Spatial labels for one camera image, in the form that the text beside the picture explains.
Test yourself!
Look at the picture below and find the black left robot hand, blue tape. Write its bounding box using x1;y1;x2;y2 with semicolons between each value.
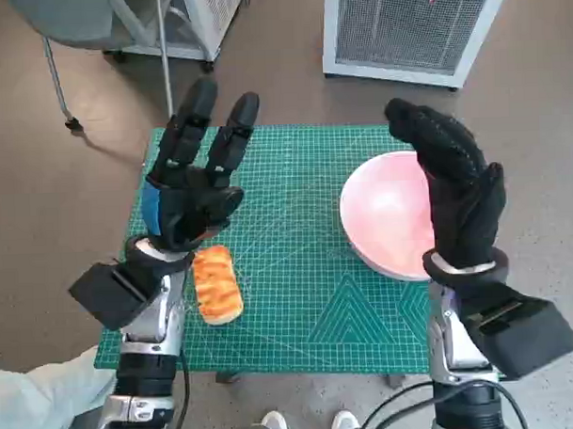
136;75;266;252

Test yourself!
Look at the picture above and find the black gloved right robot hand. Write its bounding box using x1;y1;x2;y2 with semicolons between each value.
383;93;510;271

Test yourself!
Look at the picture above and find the pink bowl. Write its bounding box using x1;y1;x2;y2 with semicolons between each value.
337;149;438;284

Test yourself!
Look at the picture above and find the long striped toy bread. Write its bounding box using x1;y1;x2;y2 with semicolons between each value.
192;245;247;327

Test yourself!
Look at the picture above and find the green cutting mat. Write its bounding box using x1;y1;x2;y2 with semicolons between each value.
85;116;505;387

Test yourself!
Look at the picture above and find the thin metal pole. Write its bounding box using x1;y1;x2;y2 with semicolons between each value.
154;0;176;118

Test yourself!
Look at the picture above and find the white cabinet with mesh front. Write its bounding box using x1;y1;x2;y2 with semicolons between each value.
320;0;531;98

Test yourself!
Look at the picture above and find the white wheeled cabinet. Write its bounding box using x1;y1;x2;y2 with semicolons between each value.
100;0;252;76

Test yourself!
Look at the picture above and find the grey chair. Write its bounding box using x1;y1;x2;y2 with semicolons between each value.
8;0;141;135

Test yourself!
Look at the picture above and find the white shoe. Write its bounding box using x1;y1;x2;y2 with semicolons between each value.
260;410;289;429
331;408;362;429

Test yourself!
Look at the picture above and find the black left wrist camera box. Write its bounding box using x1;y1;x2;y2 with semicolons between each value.
66;259;167;332

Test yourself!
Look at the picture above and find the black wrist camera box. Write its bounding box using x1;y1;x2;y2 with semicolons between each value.
457;281;573;384
66;259;167;332

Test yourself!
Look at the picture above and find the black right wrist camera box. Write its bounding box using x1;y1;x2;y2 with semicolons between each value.
457;281;573;384

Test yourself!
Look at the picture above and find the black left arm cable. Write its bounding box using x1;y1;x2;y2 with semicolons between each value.
166;340;194;429

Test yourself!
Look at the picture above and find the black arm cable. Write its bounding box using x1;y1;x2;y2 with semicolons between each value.
166;340;194;429
356;377;531;429

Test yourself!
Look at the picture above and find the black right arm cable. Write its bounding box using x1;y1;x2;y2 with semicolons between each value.
356;377;531;429

